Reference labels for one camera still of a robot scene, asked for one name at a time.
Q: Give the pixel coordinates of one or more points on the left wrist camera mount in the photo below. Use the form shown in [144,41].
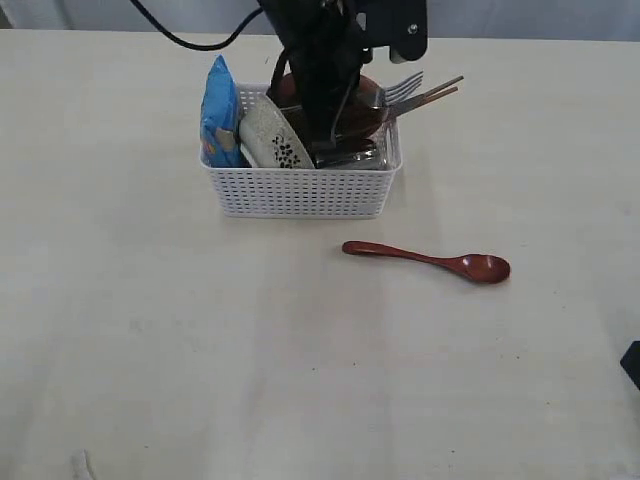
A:
[400,25]

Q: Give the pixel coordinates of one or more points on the brown wooden spoon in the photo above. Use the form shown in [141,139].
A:
[476,268]

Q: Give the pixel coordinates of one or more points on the wooden chopstick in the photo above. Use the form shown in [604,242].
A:
[443,86]
[442,95]

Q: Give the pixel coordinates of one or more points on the stainless steel cup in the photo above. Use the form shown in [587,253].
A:
[359,154]

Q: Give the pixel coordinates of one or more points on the white perforated plastic basket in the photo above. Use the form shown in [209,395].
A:
[310,194]

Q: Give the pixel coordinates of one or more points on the silver metal fork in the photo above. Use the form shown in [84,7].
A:
[397,90]

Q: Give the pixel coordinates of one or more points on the brown wooden bowl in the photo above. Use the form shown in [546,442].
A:
[311,92]

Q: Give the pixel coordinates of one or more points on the black object at edge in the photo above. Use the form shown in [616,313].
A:
[630,363]

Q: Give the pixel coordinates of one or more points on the white floral ceramic dish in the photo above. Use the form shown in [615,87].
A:
[268,140]

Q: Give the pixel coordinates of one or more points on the lower wooden chopstick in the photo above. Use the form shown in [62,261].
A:
[442,95]

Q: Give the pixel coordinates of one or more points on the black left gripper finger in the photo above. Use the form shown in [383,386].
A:
[318,127]

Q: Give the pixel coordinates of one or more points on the blue snack bag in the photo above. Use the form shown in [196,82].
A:
[219,119]

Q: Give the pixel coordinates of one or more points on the silver table knife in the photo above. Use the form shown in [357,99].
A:
[407,105]

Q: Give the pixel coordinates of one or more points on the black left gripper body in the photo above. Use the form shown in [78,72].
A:
[323,46]

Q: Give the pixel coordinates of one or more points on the upper wooden chopstick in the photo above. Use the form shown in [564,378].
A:
[443,86]

